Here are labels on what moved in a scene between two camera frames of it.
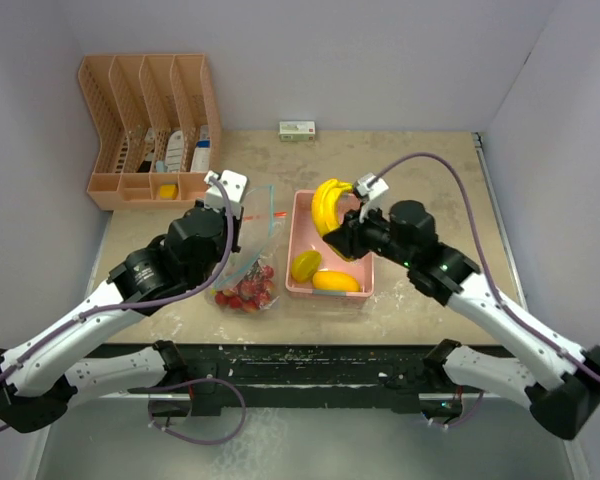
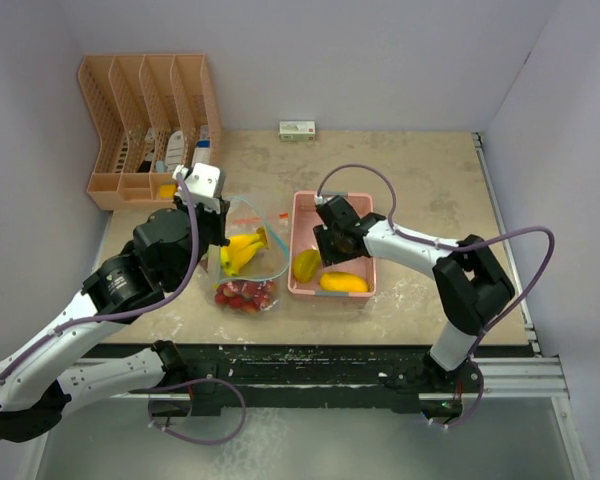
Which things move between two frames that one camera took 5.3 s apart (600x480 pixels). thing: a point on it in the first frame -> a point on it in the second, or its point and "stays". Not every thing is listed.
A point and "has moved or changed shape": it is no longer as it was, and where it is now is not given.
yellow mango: [334, 281] has moved or changed shape
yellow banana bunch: [326, 204] -> [240, 249]
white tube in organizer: [174, 152] stays
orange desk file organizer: [158, 129] stays
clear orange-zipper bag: [250, 282] stays
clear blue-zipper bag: [254, 229] -> [242, 217]
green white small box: [297, 130] stays
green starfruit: [305, 264] stays
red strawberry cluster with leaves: [253, 292] stays
